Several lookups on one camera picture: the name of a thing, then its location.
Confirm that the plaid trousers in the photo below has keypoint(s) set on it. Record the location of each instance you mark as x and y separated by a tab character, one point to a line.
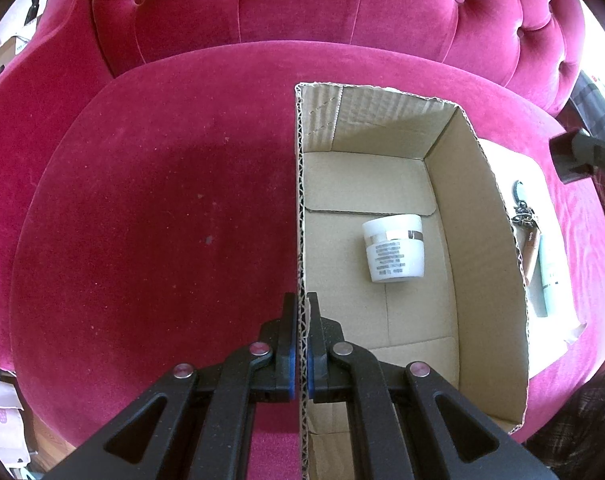
577	430

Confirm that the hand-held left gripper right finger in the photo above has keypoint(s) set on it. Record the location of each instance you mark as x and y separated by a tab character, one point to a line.
311	365

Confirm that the white paper bag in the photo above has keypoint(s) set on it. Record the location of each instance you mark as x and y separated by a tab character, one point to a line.
0	415

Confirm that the small cardboard boxes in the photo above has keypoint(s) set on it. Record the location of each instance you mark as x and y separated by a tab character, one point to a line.
10	47

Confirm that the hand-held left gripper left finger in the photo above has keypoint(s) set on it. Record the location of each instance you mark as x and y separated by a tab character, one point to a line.
292	360

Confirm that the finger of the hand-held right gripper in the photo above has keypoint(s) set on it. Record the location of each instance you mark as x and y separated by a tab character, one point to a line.
569	155

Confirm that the dark ribbed object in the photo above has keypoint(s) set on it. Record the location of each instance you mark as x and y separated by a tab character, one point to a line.
594	100

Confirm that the pink velvet tufted armchair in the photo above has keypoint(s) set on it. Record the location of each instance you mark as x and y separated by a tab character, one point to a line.
157	185

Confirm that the cardboard box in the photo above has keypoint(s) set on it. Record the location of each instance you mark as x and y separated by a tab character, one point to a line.
417	310

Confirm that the brown cosmetic tube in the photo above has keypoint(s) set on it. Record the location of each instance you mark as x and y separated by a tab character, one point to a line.
531	252

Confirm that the white cream jar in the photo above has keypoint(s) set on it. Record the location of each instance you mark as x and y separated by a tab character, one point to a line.
392	255

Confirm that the white paper sheet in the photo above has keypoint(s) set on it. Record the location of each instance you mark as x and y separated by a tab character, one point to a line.
552	340

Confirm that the pale green cosmetic bottle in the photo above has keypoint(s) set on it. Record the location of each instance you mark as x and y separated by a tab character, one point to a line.
547	280

